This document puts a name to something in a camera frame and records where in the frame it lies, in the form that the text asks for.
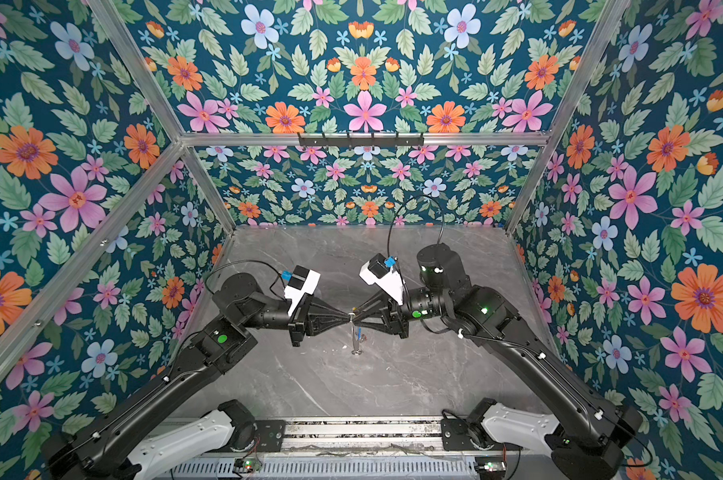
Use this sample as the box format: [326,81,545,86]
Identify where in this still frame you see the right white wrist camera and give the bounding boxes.
[359,253,405,306]

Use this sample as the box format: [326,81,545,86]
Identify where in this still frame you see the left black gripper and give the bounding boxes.
[239,285,351,347]

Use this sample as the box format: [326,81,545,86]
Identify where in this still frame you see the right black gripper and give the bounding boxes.
[352,289,453,341]

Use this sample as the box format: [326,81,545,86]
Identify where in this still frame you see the silver keyring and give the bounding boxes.
[349,308,363,356]

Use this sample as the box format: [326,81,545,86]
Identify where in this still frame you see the camera cable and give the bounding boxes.
[386,194,447,259]
[203,259,287,301]

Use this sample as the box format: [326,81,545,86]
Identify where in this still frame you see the small circuit board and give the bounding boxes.
[475,458,507,480]
[233,458,262,475]

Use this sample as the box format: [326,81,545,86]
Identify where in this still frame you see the left small circuit board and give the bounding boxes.
[233,458,262,475]

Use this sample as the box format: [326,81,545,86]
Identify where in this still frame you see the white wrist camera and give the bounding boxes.
[281,265,320,317]
[359,253,405,306]

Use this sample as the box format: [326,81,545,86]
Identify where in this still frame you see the right small circuit board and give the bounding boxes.
[475,458,507,480]

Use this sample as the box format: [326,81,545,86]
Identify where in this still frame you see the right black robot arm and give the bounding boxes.
[353,243,641,479]

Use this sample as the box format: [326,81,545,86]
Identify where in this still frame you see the left camera cable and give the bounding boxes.
[203,259,287,301]

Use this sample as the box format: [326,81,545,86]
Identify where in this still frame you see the aluminium front rail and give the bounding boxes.
[150,415,579,460]

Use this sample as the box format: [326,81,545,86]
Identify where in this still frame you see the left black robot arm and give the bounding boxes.
[41,268,350,479]

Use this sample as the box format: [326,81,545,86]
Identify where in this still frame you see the black hook rail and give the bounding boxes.
[297,133,425,148]

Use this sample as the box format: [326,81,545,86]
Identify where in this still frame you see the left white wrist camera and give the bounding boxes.
[281,265,320,317]

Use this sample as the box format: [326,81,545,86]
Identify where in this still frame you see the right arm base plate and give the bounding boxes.
[441,417,477,452]

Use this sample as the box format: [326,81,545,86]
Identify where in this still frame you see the right camera cable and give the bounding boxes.
[386,194,447,259]

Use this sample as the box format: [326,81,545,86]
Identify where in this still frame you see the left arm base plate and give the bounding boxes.
[229,420,286,453]

